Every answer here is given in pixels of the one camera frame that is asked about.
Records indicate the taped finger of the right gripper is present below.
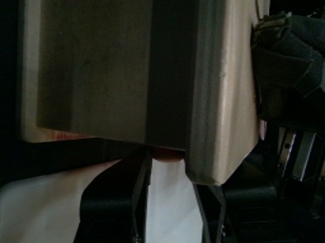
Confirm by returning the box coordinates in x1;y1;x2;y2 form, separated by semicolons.
250;10;325;98

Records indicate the silver aluminium bar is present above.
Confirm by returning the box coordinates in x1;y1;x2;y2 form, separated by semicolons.
279;128;320;182

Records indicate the wooden drawer with dark handle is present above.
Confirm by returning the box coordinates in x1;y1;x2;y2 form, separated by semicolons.
36;0;201;163

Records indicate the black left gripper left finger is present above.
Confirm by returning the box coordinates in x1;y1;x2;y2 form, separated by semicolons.
73;147;154;243

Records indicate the white sheet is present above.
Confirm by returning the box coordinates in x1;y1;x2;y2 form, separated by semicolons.
0;158;206;243

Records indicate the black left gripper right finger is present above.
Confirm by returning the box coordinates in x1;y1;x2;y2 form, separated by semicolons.
192;182;229;243

